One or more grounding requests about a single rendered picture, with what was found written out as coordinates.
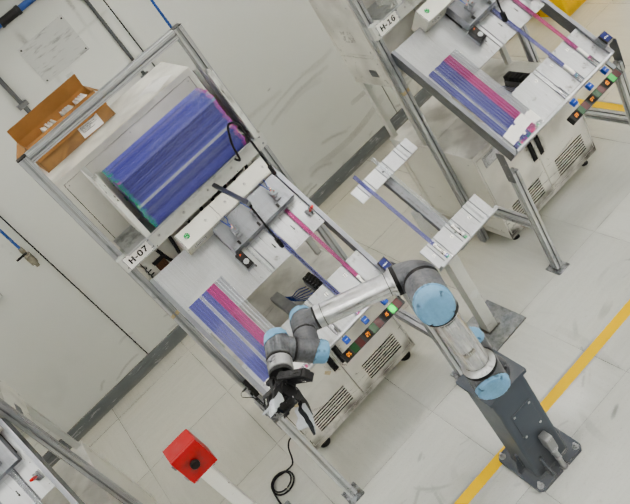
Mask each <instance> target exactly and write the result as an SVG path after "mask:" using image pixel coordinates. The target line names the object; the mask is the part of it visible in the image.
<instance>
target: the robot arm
mask: <svg viewBox="0 0 630 504"><path fill-rule="evenodd" d="M403 294H407V296H408V298H409V300H410V302H411V304H412V306H413V309H414V312H415V314H416V315H417V317H418V318H419V319H420V320H421V321H422V322H423V323H425V324H426V325H427V326H429V327H432V328H436V330H437V331H438V332H439V334H440V335H441V336H442V338H443V339H444V340H445V342H446V343H447V344H448V346H449V347H450V349H451V350H452V351H453V353H454V354H455V355H456V357H457V358H458V359H459V361H460V363H461V369H462V372H463V374H464V375H465V376H466V378H467V379H468V382H469V384H470V385H471V387H472V388H473V389H474V390H475V393H476V394H477V395H478V397H479V398H481V399H483V400H492V399H495V398H498V397H500V396H501V395H503V394H504V393H505V392H506V391H507V390H508V388H509V387H510V383H511V382H510V379H509V377H510V368H509V365H508V364H507V362H506V361H505V359H504V358H502V357H501V356H499V355H498V354H496V353H495V352H494V350H493V349H492V347H491V345H490V344H489V342H488V341H487V339H486V337H485V336H484V333H483V332H482V331H481V330H480V329H479V328H477V327H471V326H470V327H469V326H468V325H467V323H466V322H465V320H464V319H463V318H462V316H461V315H460V313H459V312H458V311H459V304H458V302H457V300H456V299H455V297H454V296H453V294H452V293H451V291H450V290H449V289H448V287H447V285H446V284H445V282H444V280H443V279H442V277H441V275H440V273H439V271H438V270H437V268H436V267H435V266H434V265H433V264H431V263H429V262H427V261H424V260H407V261H403V262H400V263H397V264H395V265H392V266H390V267H388V268H386V271H385V273H383V274H380V275H378V276H376V277H374V278H372V279H370V280H368V281H365V282H363V283H361V284H359V285H357V286H355V287H353V288H350V289H348V290H346V291H344V292H342V293H340V294H338V295H335V296H333V297H331V298H329V299H327V300H325V301H323V302H320V303H318V304H316V305H314V306H312V307H310V308H309V307H307V306H305V305H298V306H296V307H294V308H293V309H292V310H291V311H290V313H289V320H290V327H291V329H292V333H293V336H289V335H288V334H287V331H286V330H284V329H282V328H280V327H275V328H271V329H269V330H268V331H267V332H266V333H265V335H264V350H265V355H266V362H267V369H268V375H269V379H268V380H267V381H266V386H268V387H270V390H269V391H268V392H266V393H265V394H264V395H263V401H264V409H265V411H264V412H263V414H262V415H265V414H266V413H268V412H269V416H270V418H272V417H273V416H274V415H275V413H280V412H281V413H283V417H284V419H285V418H286V417H287V416H288V415H289V414H290V413H289V412H290V411H291V409H292V408H293V407H294V406H295V405H296V404H297V403H298V406H299V407H296V408H295V414H296V415H297V418H298V420H297V423H296V427H297V429H298V430H303V429H305V428H307V427H309V428H310V430H311V432H312V433H313V435H316V429H315V422H314V418H313V413H312V410H311V408H310V405H309V403H308V402H307V400H306V399H305V398H304V396H303V395H302V393H301V391H300V390H299V389H298V387H296V384H300V383H307V382H313V377H314V373H313V372H311V371H310V370H309V369H306V368H299V369H294V366H293V362H299V363H312V364H324V363H326V362H327V361H328V358H329V355H330V344H329V342H328V341H327V340H325V339H322V338H321V339H319V337H318V333H317V330H319V329H321V328H324V327H326V326H328V325H330V324H332V323H334V322H337V321H339V320H341V319H343V318H345V317H347V316H350V315H352V314H354V313H356V312H358V311H361V310H363V309H365V308H367V307H369V306H371V305H374V304H376V303H378V302H380V301H382V300H384V299H387V298H389V297H391V296H393V295H398V296H401V295H403ZM266 398H267V405H266V403H265V399H266Z"/></svg>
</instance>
